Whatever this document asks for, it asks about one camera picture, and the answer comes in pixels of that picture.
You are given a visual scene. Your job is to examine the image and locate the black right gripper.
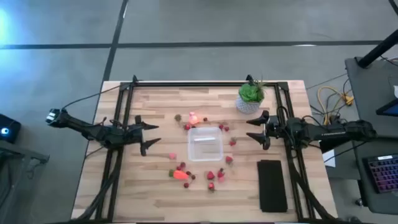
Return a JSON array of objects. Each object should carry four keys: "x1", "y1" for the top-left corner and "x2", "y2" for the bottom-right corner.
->
[{"x1": 246, "y1": 110, "x2": 290, "y2": 151}]

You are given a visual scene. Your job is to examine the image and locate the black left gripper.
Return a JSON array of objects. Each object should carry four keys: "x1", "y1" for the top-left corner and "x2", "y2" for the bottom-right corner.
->
[{"x1": 119, "y1": 114, "x2": 162, "y2": 157}]

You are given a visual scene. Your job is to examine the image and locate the pink toy peach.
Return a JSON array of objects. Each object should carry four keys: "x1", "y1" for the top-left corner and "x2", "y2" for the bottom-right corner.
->
[{"x1": 188, "y1": 111, "x2": 200, "y2": 126}]

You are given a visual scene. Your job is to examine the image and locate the orange toy carrot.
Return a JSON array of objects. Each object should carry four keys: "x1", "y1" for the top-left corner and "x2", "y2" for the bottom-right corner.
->
[{"x1": 169, "y1": 169, "x2": 190, "y2": 181}]

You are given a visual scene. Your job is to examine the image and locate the clear plastic tupperware container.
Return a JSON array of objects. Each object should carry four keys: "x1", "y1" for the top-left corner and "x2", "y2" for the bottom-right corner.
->
[{"x1": 187, "y1": 126, "x2": 224, "y2": 162}]

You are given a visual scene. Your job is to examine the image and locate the succulent in white patterned pot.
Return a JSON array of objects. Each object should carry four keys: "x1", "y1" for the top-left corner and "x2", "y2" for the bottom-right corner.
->
[{"x1": 235, "y1": 75, "x2": 269, "y2": 115}]

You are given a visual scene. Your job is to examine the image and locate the black rectangular mat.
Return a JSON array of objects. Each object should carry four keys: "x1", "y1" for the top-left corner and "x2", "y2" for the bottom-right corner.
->
[{"x1": 256, "y1": 159, "x2": 289, "y2": 213}]

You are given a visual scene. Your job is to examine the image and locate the white paper sheet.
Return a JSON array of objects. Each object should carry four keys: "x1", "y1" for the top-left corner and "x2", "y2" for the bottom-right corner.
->
[{"x1": 322, "y1": 149, "x2": 337, "y2": 168}]

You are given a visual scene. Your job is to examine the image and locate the grey metal stand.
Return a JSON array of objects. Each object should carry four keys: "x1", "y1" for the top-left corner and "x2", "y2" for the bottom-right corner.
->
[{"x1": 0, "y1": 139, "x2": 50, "y2": 224}]

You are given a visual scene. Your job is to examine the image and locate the black tablet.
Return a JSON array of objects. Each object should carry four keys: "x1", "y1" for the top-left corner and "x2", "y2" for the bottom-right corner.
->
[{"x1": 375, "y1": 98, "x2": 398, "y2": 118}]

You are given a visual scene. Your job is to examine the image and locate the backlit black keyboard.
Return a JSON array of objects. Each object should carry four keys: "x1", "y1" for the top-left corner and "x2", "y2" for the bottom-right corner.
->
[{"x1": 362, "y1": 153, "x2": 398, "y2": 194}]

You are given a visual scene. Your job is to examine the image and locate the black box with blue light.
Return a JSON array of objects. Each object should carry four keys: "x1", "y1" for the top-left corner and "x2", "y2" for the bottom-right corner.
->
[{"x1": 0, "y1": 113, "x2": 22, "y2": 144}]

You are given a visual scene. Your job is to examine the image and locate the black pole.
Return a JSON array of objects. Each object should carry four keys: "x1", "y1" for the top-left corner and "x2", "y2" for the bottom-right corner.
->
[{"x1": 356, "y1": 29, "x2": 398, "y2": 68}]

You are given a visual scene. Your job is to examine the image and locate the low grey desk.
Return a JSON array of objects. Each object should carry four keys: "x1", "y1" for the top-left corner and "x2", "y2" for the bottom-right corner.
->
[{"x1": 351, "y1": 135, "x2": 398, "y2": 216}]

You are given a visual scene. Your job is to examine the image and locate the thin black cable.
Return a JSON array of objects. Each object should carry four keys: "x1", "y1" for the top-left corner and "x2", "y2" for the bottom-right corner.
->
[{"x1": 60, "y1": 82, "x2": 137, "y2": 111}]

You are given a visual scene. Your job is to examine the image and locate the black metal table frame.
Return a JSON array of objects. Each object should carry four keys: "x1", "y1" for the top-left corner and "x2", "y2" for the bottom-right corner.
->
[{"x1": 71, "y1": 74, "x2": 340, "y2": 223}]

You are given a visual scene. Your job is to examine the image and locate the black cable bundle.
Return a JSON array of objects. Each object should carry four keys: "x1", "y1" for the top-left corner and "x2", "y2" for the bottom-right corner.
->
[
  {"x1": 74, "y1": 148, "x2": 124, "y2": 222},
  {"x1": 289, "y1": 149, "x2": 338, "y2": 223}
]

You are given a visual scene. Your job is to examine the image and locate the yellow cable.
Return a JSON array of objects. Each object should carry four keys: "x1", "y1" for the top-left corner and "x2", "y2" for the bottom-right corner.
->
[{"x1": 316, "y1": 86, "x2": 355, "y2": 125}]

